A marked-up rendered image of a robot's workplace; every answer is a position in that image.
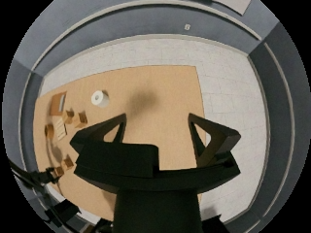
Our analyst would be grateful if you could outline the brown clipboard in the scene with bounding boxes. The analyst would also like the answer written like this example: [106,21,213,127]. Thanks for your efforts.
[50,91,67,117]

